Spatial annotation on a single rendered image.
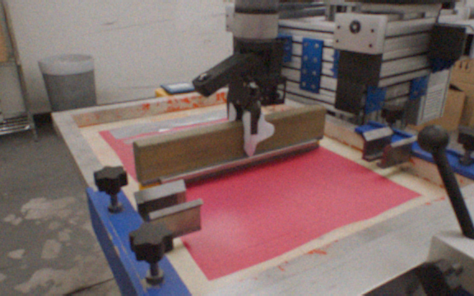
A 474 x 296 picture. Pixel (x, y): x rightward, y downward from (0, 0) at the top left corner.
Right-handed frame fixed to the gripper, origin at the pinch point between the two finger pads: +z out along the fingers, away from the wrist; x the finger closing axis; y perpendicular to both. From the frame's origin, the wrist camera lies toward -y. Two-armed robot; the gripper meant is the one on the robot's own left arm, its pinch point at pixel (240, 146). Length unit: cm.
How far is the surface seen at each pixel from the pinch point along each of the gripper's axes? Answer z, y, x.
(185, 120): 4.7, 2.1, 31.3
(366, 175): 3.9, 19.3, -14.7
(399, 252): -4.5, -5.3, -39.8
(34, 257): 103, -39, 131
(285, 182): 4.5, 4.4, -9.0
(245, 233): 4.8, -10.1, -18.8
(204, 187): 5.0, -9.3, -3.4
